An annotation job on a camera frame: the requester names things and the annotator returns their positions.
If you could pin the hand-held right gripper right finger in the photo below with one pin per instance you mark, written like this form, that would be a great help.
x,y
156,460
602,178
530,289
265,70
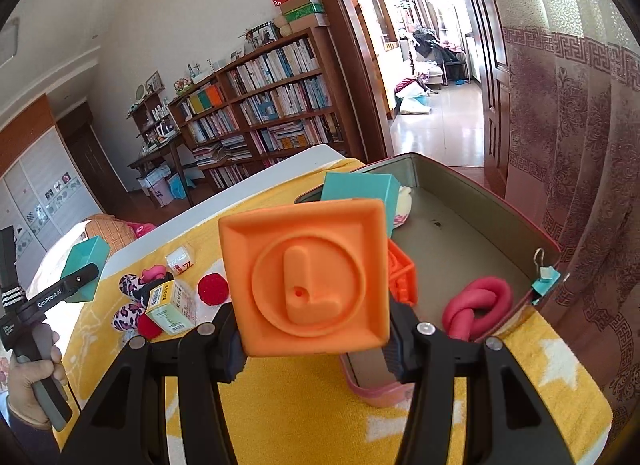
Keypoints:
x,y
395,355

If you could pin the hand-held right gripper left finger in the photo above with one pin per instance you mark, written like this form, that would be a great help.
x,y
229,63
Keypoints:
x,y
232,360

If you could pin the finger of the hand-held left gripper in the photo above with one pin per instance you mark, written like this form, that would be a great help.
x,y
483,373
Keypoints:
x,y
80,279

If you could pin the teal cardboard box lid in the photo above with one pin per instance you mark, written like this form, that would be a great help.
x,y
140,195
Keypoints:
x,y
87,252

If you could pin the knotted pink foam roller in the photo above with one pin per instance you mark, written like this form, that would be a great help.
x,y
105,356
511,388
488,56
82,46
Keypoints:
x,y
154,272
480,295

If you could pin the orange cube with curled relief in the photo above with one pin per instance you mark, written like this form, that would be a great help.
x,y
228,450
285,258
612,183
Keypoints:
x,y
405,270

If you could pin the orange cube with angled relief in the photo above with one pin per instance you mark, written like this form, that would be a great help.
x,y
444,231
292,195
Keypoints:
x,y
300,285

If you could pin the cream and pink sock ball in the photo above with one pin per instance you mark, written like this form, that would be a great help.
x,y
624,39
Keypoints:
x,y
402,205

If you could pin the red rectangular tin container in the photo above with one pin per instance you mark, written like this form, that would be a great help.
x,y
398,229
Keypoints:
x,y
475,225

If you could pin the teal cardboard box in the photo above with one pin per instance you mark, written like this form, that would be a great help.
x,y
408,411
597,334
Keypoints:
x,y
355,187

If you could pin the person's left forearm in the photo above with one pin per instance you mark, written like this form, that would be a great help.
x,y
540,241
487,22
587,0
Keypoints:
x,y
35,437

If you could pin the person's left hand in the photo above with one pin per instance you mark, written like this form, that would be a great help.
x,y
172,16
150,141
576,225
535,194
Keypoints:
x,y
27,385

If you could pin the orange plaid pillow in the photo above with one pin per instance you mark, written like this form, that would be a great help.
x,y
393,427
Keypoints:
x,y
107,227

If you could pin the leopard print sock ball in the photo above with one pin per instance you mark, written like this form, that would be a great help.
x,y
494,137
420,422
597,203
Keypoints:
x,y
127,315

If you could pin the red crochet ball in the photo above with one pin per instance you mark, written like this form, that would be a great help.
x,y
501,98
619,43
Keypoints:
x,y
150,327
212,287

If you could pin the small yellow green carton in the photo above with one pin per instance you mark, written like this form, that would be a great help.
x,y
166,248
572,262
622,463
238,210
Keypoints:
x,y
170,312

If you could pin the pink pillow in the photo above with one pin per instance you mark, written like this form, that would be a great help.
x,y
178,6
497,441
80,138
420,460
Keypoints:
x,y
142,230

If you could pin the yellow and white towel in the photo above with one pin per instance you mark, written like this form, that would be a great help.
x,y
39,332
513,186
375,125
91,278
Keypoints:
x,y
300,405

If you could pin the small white box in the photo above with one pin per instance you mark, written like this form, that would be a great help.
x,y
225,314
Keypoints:
x,y
180,260

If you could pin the white sliding door wardrobe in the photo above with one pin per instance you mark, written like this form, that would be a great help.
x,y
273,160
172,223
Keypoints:
x,y
45,180

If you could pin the pink plastic bin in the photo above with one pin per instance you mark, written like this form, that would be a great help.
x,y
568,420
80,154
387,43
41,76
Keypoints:
x,y
161,193

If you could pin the dark wooden room door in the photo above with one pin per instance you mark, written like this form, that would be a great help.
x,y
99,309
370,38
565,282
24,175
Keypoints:
x,y
95,160

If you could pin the white storage box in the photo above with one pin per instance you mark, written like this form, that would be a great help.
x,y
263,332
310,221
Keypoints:
x,y
152,177

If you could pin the wooden desk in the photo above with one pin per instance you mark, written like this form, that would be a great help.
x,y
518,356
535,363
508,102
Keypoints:
x,y
160,152

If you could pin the teal binder clip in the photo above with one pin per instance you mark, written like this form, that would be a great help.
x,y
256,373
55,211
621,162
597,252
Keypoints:
x,y
545,282

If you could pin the wooden desk shelf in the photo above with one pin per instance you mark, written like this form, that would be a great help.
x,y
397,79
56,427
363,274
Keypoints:
x,y
150,115

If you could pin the white bags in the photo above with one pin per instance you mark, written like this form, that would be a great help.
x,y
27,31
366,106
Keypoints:
x,y
412,100

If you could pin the mauve patterned curtain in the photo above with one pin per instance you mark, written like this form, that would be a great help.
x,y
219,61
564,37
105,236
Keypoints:
x,y
575,145

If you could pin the brown panelled wooden door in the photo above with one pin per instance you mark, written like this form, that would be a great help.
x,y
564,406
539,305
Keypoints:
x,y
492,95

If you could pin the rows of books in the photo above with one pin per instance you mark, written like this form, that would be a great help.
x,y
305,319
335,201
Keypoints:
x,y
280,62

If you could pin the pile of clothes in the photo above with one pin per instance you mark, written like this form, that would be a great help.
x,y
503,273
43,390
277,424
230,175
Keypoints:
x,y
435,45

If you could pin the wooden bookshelf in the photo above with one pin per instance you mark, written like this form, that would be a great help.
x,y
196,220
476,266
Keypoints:
x,y
327,45

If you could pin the brown cardboard box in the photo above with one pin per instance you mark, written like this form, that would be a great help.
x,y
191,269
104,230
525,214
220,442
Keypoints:
x,y
307,22

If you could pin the green box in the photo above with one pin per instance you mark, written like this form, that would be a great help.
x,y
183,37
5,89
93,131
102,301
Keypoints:
x,y
302,9

